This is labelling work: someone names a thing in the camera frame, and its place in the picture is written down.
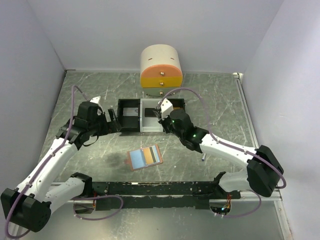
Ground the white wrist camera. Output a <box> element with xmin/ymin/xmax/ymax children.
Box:
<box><xmin>160</xmin><ymin>98</ymin><xmax>174</xmax><ymax>120</ymax></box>
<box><xmin>90</xmin><ymin>96</ymin><xmax>101</xmax><ymax>105</ymax></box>

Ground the three-compartment black white tray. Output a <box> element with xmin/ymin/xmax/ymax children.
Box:
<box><xmin>116</xmin><ymin>98</ymin><xmax>187</xmax><ymax>133</ymax></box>

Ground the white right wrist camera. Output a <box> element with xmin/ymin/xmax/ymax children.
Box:
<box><xmin>160</xmin><ymin>98</ymin><xmax>174</xmax><ymax>120</ymax></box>

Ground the orange leather card holder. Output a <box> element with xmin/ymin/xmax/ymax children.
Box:
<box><xmin>127</xmin><ymin>144</ymin><xmax>163</xmax><ymax>171</ymax></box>

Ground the white card in tray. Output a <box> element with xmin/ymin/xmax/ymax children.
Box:
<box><xmin>122</xmin><ymin>107</ymin><xmax>139</xmax><ymax>117</ymax></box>

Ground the aluminium rail front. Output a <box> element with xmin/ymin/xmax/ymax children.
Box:
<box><xmin>17</xmin><ymin>181</ymin><xmax>283</xmax><ymax>203</ymax></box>

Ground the round cream drawer cabinet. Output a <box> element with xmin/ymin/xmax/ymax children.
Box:
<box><xmin>140</xmin><ymin>44</ymin><xmax>183</xmax><ymax>97</ymax></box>

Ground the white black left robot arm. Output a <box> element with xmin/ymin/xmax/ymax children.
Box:
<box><xmin>0</xmin><ymin>101</ymin><xmax>121</xmax><ymax>233</ymax></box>

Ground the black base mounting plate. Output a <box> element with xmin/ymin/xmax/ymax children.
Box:
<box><xmin>89</xmin><ymin>181</ymin><xmax>241</xmax><ymax>211</ymax></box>

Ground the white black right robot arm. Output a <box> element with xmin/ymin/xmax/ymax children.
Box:
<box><xmin>154</xmin><ymin>108</ymin><xmax>284</xmax><ymax>199</ymax></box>

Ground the black card in tray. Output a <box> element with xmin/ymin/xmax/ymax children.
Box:
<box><xmin>144</xmin><ymin>108</ymin><xmax>158</xmax><ymax>118</ymax></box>

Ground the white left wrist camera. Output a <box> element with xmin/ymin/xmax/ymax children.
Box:
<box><xmin>90</xmin><ymin>96</ymin><xmax>101</xmax><ymax>105</ymax></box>

